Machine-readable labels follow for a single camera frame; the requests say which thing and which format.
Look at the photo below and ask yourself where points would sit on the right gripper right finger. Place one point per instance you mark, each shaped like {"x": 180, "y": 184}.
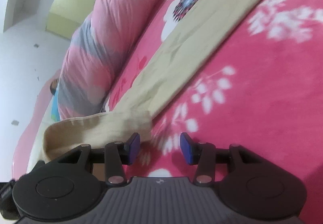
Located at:
{"x": 206, "y": 156}

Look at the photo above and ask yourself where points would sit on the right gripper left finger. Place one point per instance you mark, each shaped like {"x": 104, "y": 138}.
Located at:
{"x": 113, "y": 156}

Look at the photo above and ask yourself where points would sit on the beige trousers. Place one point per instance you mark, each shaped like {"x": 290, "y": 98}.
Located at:
{"x": 180, "y": 56}

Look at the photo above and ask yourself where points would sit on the blue patterned blanket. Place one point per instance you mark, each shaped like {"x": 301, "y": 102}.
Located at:
{"x": 54, "y": 110}

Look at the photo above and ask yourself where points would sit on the pink white headboard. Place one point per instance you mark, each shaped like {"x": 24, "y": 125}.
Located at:
{"x": 41, "y": 117}

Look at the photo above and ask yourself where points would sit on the pink floral bed sheet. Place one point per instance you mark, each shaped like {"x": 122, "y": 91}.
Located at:
{"x": 261, "y": 89}

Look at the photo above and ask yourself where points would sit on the person's head, dark hair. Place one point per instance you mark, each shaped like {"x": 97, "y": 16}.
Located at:
{"x": 53, "y": 86}

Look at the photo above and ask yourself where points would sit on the yellow-green wardrobe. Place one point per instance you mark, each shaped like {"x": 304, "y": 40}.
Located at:
{"x": 65, "y": 16}

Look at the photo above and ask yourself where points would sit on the pink grey rolled quilt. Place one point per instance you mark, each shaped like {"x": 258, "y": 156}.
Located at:
{"x": 98, "y": 50}

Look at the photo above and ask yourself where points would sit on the wall socket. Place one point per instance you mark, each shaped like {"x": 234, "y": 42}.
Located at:
{"x": 15, "y": 122}

